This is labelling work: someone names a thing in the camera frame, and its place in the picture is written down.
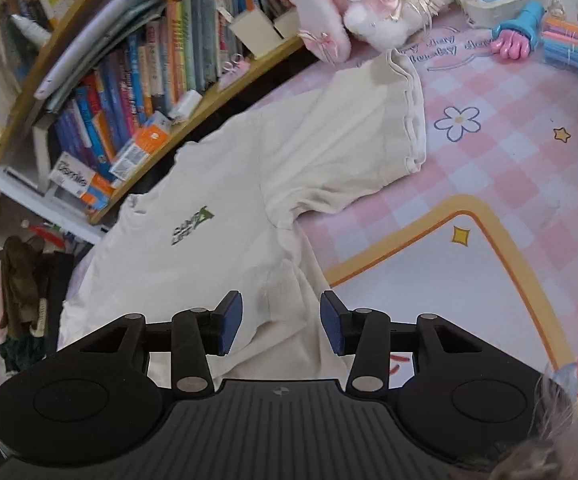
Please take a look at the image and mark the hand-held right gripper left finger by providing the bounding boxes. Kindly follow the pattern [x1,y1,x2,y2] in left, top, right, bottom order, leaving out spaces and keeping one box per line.
[62,291,244,394]

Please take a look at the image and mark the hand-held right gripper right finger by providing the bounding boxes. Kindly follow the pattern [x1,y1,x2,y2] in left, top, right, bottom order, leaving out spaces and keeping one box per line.
[320,291,502,394]

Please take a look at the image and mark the cream T-shirt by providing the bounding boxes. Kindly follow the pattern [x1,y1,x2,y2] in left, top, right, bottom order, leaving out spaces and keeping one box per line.
[58,49,428,382]

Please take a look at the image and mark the long white orange carton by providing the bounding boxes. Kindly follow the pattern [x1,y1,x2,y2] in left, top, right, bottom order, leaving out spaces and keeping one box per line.
[109,111,173,182]

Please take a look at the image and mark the tall white orange carton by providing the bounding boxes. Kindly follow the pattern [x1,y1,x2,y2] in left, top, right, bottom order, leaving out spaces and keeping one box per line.
[48,151,116,212]

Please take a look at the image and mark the dark green cloth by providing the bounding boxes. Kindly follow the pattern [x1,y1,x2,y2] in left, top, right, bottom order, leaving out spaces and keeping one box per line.
[0,335,51,374]

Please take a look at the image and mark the olive green cloth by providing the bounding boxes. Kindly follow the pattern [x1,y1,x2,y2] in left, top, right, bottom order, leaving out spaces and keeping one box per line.
[0,235,53,342]

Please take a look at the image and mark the white and wooden bookshelf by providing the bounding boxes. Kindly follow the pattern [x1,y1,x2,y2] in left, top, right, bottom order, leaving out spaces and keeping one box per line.
[0,0,322,243]

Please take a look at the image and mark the small white box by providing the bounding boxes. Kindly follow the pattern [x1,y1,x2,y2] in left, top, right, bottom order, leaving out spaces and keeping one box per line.
[168,88,204,122]

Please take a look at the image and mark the pink checked cartoon desk mat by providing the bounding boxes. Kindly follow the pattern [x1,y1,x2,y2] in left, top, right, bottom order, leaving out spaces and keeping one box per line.
[62,7,578,413]

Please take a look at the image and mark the row of colourful books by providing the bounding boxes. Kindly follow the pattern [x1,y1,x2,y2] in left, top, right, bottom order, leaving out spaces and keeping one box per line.
[44,0,320,181]

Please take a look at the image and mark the beige paper boxes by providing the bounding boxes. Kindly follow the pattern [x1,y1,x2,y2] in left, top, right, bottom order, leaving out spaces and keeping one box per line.
[228,9,301,58]

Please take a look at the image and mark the pink white plush bunny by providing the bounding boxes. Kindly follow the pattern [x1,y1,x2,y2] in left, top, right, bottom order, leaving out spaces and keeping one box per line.
[288,0,462,65]

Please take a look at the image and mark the pink hand toy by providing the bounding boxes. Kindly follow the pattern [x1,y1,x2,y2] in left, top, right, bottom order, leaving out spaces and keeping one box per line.
[490,0,548,62]

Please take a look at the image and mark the beige watch strap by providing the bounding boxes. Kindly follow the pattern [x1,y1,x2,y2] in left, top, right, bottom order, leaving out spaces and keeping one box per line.
[31,297,50,339]

